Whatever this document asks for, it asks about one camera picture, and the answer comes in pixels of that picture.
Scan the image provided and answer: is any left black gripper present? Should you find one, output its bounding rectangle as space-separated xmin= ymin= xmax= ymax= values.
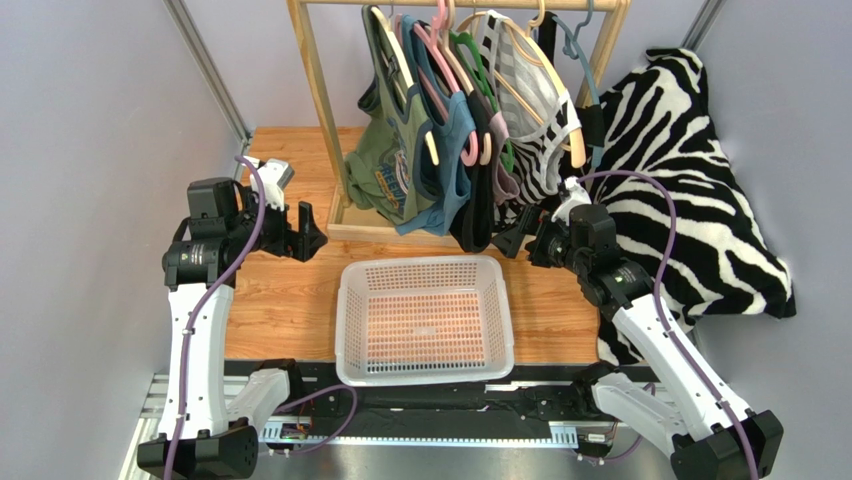
xmin=226 ymin=186 xmax=326 ymax=262

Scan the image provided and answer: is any blue tank top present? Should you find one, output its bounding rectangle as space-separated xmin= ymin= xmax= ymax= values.
xmin=396 ymin=14 xmax=479 ymax=236

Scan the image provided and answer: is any green tank top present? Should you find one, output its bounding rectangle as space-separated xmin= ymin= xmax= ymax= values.
xmin=344 ymin=5 xmax=432 ymax=226

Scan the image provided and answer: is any cream hanger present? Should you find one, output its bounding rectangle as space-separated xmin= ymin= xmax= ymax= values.
xmin=369 ymin=5 xmax=439 ymax=166

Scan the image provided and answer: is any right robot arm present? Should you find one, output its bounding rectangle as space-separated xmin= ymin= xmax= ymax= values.
xmin=492 ymin=205 xmax=784 ymax=479

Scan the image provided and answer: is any black tank top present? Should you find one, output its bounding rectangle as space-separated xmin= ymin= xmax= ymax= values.
xmin=450 ymin=93 xmax=494 ymax=253

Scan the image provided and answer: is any beige wooden hanger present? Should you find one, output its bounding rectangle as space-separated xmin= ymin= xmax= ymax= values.
xmin=456 ymin=1 xmax=587 ymax=168

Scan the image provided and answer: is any striped tank top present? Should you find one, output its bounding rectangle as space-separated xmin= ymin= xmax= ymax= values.
xmin=480 ymin=10 xmax=581 ymax=205

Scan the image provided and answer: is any grey blue hanger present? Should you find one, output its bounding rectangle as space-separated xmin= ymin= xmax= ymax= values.
xmin=549 ymin=1 xmax=605 ymax=169

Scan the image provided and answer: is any green hanger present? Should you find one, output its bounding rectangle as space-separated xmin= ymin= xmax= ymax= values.
xmin=449 ymin=31 xmax=515 ymax=173

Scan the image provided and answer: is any light pink hanger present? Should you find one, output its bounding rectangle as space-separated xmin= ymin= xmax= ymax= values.
xmin=439 ymin=1 xmax=493 ymax=166

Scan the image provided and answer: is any wooden clothes rack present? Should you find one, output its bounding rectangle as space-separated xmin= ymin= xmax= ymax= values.
xmin=287 ymin=0 xmax=631 ymax=247

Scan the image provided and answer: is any white plastic basket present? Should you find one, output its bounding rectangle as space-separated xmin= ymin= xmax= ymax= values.
xmin=335 ymin=255 xmax=515 ymax=388

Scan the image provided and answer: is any zebra print blanket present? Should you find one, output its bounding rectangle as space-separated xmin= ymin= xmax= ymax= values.
xmin=495 ymin=47 xmax=797 ymax=367

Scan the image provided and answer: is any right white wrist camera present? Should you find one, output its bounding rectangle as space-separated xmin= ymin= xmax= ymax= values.
xmin=550 ymin=176 xmax=592 ymax=225

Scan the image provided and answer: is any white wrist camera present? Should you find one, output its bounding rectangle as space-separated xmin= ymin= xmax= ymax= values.
xmin=246 ymin=156 xmax=295 ymax=211
xmin=550 ymin=176 xmax=592 ymax=225

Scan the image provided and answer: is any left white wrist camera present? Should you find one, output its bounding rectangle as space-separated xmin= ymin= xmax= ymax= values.
xmin=246 ymin=156 xmax=295 ymax=211

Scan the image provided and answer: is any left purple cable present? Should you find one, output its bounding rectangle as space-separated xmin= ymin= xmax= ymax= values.
xmin=161 ymin=155 xmax=268 ymax=480

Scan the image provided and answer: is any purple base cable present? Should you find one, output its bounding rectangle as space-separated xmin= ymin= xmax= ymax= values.
xmin=269 ymin=383 xmax=359 ymax=456

